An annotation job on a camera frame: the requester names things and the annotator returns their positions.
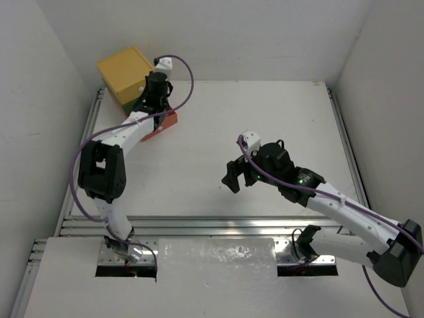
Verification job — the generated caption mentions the red bottom drawer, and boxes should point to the red bottom drawer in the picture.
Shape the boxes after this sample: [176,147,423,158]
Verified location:
[140,108,178,142]

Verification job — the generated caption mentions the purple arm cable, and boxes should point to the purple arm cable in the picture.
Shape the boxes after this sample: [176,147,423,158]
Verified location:
[70,54,195,266]
[237,135,424,318]

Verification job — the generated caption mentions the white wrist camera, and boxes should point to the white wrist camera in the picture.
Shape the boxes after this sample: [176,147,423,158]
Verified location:
[237,130,261,156]
[153,57,173,79]

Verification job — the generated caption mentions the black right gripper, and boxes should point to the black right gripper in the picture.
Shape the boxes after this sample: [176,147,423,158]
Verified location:
[222,144,281,192]

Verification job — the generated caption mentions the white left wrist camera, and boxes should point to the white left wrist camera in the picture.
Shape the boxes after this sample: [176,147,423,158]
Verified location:
[153,57,173,79]

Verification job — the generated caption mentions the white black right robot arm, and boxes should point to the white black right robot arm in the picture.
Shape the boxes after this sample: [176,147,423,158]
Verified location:
[222,132,423,288]

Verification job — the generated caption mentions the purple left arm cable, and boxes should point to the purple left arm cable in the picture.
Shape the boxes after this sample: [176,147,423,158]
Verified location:
[70,54,195,266]

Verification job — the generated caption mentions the aluminium front frame rails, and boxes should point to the aluminium front frame rails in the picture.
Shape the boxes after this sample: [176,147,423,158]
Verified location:
[13,81,356,317]

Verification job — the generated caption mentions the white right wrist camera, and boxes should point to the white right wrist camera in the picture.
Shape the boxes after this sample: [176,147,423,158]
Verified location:
[237,130,261,156]

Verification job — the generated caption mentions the green drawer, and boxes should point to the green drawer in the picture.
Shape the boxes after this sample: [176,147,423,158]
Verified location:
[122,98,137,117]

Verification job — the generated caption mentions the yellow top drawer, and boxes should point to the yellow top drawer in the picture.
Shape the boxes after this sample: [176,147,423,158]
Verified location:
[117,79,146,105]

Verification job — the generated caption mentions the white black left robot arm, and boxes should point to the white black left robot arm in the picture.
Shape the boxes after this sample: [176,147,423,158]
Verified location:
[78,71,173,263]

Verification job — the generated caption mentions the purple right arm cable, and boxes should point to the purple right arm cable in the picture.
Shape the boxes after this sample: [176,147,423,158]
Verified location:
[237,135,424,318]

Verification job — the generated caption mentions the white front cover panel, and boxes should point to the white front cover panel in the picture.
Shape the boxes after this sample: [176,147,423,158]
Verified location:
[25,237,406,317]

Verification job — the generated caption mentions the yellow drawer cabinet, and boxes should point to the yellow drawer cabinet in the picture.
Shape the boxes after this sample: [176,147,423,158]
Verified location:
[96,46,154,105]

